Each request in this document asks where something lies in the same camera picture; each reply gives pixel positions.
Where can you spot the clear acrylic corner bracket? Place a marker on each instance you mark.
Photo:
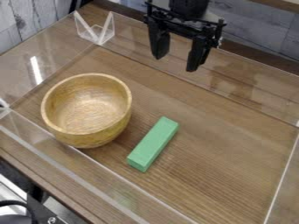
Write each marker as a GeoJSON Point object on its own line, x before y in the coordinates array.
{"type": "Point", "coordinates": [97, 34]}

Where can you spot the black metal bracket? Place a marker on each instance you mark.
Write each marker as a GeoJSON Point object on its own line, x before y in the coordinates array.
{"type": "Point", "coordinates": [44, 214]}

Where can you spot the clear acrylic enclosure wall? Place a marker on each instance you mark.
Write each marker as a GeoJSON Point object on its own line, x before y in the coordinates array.
{"type": "Point", "coordinates": [228, 171]}

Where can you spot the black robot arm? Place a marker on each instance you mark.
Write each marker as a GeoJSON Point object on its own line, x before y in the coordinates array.
{"type": "Point", "coordinates": [188, 19]}

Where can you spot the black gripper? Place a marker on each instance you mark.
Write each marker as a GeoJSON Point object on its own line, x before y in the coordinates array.
{"type": "Point", "coordinates": [188, 18]}

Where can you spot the green rectangular block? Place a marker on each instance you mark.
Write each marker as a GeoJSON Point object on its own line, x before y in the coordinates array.
{"type": "Point", "coordinates": [153, 144]}

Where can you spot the wooden bowl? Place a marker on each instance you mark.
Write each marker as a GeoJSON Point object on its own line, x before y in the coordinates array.
{"type": "Point", "coordinates": [86, 109]}

